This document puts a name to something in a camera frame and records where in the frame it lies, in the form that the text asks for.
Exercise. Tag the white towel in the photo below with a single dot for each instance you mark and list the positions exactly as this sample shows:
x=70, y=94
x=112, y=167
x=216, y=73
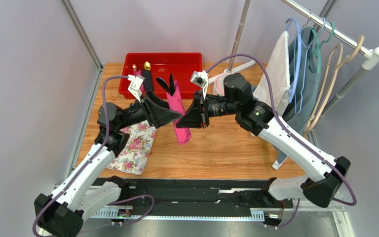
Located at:
x=279, y=75

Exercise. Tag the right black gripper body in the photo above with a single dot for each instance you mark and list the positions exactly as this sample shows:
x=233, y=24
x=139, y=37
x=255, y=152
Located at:
x=202, y=109

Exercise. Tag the red plastic bin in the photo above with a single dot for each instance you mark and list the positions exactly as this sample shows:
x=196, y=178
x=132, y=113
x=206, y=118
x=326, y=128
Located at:
x=180, y=65

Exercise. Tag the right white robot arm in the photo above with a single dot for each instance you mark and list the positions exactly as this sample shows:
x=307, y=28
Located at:
x=324, y=174

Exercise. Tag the iridescent purple spoon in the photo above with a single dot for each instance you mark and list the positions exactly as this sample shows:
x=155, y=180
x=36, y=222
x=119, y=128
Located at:
x=163, y=84

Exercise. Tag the green hanger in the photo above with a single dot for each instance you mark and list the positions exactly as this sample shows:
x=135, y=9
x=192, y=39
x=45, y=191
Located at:
x=316, y=48

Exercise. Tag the black rolled napkin bundle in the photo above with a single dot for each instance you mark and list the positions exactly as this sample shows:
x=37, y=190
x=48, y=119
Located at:
x=147, y=74

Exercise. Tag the pink rolled napkin bundle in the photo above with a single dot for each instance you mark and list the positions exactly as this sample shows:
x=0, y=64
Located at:
x=137, y=72

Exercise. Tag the white round mesh basket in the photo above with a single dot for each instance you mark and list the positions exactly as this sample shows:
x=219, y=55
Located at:
x=218, y=84

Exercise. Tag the beige hanger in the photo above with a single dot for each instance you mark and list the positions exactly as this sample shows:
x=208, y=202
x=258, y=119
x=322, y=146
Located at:
x=324, y=85
x=340, y=65

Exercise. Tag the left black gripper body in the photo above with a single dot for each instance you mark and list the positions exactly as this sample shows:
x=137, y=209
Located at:
x=137, y=114

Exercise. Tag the floral tray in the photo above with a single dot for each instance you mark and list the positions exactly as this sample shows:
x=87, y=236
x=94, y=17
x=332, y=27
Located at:
x=134, y=157

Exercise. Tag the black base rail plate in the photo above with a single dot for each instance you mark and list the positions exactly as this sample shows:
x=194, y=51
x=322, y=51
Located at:
x=202, y=198

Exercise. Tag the metal clothes rack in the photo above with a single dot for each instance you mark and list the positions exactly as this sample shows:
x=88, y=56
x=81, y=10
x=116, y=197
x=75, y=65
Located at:
x=342, y=54

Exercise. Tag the blue-grey garment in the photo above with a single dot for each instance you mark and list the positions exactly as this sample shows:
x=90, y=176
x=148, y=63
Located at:
x=300, y=109

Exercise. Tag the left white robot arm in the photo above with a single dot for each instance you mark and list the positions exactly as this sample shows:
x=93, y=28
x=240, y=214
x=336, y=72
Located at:
x=63, y=212

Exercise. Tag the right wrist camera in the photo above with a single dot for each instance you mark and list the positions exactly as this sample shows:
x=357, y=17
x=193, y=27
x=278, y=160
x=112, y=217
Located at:
x=200, y=79

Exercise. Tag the blue hanger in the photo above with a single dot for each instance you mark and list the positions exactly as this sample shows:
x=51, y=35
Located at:
x=297, y=54

